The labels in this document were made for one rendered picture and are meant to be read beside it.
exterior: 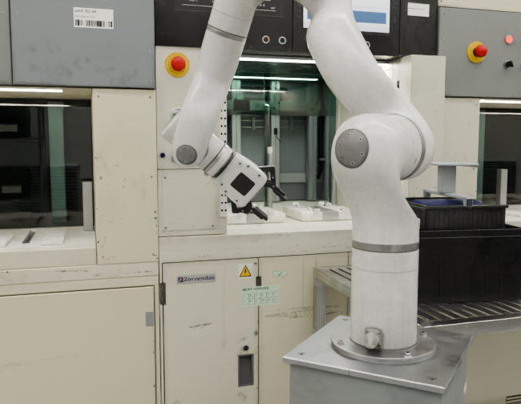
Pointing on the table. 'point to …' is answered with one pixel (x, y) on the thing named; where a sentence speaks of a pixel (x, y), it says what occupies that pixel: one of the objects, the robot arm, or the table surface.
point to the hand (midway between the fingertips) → (271, 204)
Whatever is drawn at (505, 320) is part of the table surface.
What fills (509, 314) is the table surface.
